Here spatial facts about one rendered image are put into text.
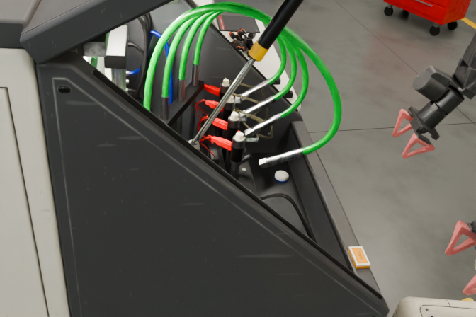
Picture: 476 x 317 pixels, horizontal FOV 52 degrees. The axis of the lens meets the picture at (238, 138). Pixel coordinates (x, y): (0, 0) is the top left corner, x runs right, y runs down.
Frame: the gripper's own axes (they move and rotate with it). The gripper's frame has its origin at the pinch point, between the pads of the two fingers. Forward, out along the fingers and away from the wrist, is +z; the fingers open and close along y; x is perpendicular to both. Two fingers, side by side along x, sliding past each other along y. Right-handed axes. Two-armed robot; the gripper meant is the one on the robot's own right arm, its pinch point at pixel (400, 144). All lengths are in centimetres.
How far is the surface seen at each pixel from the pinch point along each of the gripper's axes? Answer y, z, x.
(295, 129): -9.5, 16.5, -21.9
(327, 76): 31, -15, -44
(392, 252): -55, 70, 83
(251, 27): -75, 19, -34
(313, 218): 17.0, 23.0, -14.3
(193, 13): 25, -10, -69
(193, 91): 1, 16, -55
